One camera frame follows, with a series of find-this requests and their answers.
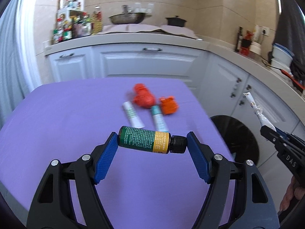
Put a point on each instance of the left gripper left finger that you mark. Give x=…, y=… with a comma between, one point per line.
x=66, y=196

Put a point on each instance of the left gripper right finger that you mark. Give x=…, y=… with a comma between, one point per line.
x=237, y=197

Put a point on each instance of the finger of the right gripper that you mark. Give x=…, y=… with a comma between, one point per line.
x=286, y=133
x=275, y=136

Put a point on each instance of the white knotted snack wrapper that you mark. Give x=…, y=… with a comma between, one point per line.
x=264, y=121

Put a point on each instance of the small orange plastic bag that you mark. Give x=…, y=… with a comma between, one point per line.
x=168, y=105

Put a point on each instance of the green yellow small bottle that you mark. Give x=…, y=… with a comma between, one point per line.
x=151, y=141

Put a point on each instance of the teal white probiotic sachet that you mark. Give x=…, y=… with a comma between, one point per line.
x=158, y=119

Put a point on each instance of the white green stick sachet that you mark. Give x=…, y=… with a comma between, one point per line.
x=133, y=118

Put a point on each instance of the large red plastic bag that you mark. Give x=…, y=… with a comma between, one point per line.
x=143, y=97

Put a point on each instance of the black trash bin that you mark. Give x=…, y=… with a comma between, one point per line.
x=239, y=139

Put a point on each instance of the white lower kitchen cabinets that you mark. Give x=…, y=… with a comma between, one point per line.
x=218, y=78

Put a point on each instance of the red black kitchen utensil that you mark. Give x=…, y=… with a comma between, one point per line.
x=295, y=83

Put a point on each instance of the person right hand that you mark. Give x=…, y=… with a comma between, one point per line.
x=294, y=190

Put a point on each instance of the white stacked bowls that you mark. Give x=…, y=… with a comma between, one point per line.
x=281, y=57

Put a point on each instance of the white jar red base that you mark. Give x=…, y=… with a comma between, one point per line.
x=255, y=48

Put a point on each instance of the purple table cloth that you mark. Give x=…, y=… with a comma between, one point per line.
x=66, y=120

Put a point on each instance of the dark olive oil bottle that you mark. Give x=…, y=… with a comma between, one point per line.
x=239, y=40

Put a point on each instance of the white curtain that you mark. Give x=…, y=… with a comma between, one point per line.
x=19, y=69

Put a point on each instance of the cloth cover over stove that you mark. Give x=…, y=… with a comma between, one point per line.
x=146, y=28

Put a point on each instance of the black cast iron pot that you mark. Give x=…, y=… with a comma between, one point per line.
x=176, y=21

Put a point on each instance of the steel wok pan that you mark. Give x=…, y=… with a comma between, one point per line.
x=127, y=17

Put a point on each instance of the white spice rack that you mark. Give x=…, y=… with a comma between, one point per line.
x=71, y=22

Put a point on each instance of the yellow cooking oil bottle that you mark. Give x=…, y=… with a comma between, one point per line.
x=96, y=21

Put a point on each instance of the paper towel roll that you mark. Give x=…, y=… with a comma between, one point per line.
x=82, y=4

